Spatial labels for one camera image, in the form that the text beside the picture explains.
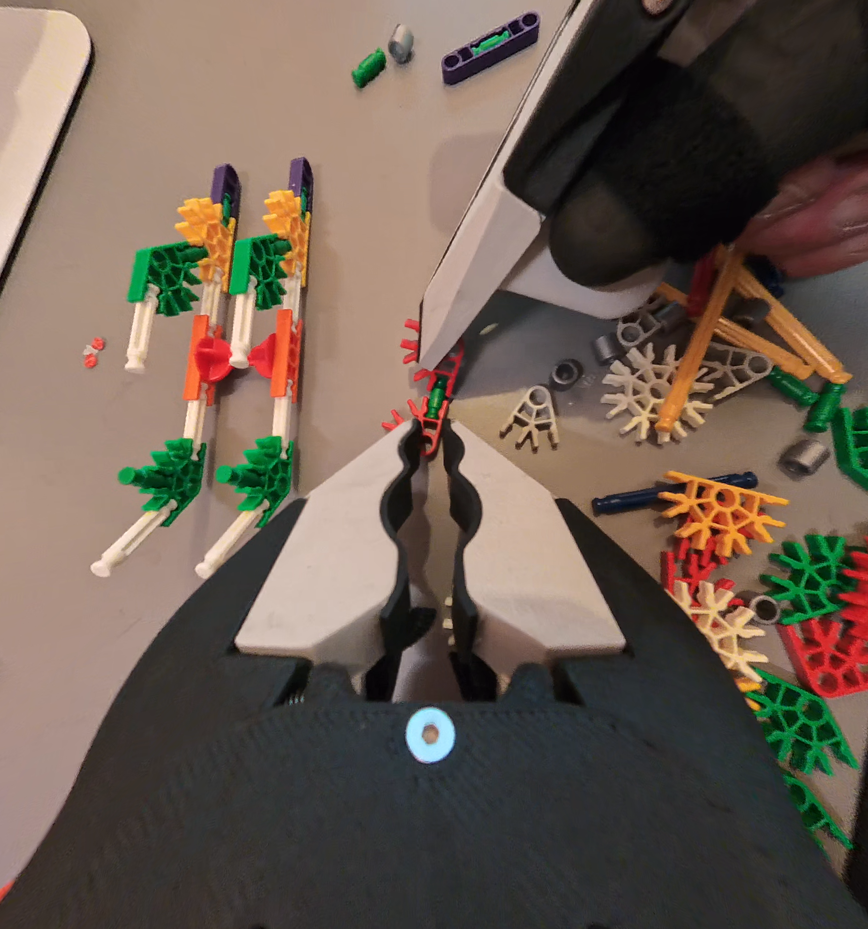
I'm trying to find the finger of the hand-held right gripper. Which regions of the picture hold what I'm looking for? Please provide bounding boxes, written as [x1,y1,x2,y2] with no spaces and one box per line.
[419,0,669,371]

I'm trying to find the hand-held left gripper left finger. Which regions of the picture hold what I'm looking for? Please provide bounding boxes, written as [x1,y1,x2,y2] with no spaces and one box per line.
[234,420,436,665]

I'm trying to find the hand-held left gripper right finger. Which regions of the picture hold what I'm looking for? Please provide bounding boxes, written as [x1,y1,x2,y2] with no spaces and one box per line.
[441,422,627,676]

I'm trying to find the purple toy connector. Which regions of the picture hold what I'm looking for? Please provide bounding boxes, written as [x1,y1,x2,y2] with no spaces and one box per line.
[441,42,494,86]
[488,11,541,55]

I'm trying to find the toy rail assembly with spool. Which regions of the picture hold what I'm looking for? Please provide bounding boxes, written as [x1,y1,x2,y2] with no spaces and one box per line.
[89,163,284,579]

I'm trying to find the person's right hand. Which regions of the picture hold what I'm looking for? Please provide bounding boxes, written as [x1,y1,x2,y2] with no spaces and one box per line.
[739,141,868,280]

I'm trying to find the grey toy connector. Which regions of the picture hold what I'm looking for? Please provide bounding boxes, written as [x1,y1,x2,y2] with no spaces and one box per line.
[617,308,671,345]
[499,385,560,451]
[703,341,772,400]

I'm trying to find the red toy rod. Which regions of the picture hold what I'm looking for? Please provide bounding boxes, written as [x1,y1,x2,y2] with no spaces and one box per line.
[688,250,718,316]

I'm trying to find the yellow toy rod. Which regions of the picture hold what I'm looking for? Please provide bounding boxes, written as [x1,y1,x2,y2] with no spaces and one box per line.
[717,247,852,383]
[655,247,747,434]
[655,279,816,378]

